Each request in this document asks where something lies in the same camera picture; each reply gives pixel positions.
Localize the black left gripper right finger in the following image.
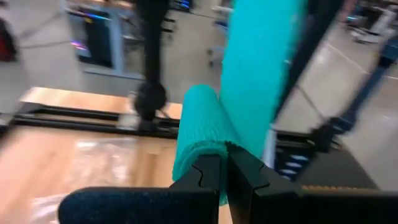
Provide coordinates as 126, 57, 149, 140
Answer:
226, 143, 398, 224

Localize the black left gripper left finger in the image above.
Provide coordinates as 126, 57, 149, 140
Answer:
57, 154, 221, 224

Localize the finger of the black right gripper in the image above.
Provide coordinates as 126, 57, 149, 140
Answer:
273, 0, 346, 121

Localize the clear plastic bag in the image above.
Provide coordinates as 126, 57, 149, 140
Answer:
73, 136, 175, 190

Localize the teal elastic bandage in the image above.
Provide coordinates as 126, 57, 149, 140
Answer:
172, 0, 309, 207

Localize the black metal table frame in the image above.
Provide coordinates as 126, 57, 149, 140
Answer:
11, 101, 379, 190

